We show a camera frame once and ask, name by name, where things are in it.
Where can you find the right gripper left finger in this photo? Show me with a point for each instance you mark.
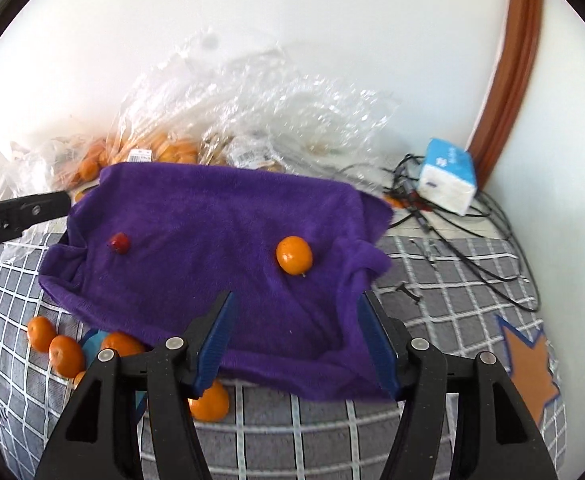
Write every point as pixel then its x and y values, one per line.
pixel 96 435

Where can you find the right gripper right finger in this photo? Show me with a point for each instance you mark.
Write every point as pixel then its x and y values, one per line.
pixel 496 436

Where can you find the large orange with stem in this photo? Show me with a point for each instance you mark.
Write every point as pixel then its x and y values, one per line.
pixel 123 344

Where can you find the small orange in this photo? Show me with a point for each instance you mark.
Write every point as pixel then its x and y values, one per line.
pixel 213 405
pixel 294 255
pixel 76 380

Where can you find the small red fruit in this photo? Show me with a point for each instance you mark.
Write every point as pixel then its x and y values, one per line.
pixel 120 243

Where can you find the clear bag with fruit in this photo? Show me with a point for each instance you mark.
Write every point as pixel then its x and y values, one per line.
pixel 51 166

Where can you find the bagged oranges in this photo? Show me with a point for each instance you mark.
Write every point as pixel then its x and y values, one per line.
pixel 87 162

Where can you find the grey checkered tablecloth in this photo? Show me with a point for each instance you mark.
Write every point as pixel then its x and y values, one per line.
pixel 172 276

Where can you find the purple towel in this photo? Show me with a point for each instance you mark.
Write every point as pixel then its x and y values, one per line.
pixel 232 215

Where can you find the blue white tissue pack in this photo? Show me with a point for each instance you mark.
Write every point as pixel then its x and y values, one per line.
pixel 447 177

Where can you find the large clear plastic bag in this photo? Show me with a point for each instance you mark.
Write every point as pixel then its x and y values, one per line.
pixel 249 106

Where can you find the brown wooden door frame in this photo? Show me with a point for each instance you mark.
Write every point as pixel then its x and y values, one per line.
pixel 509 86

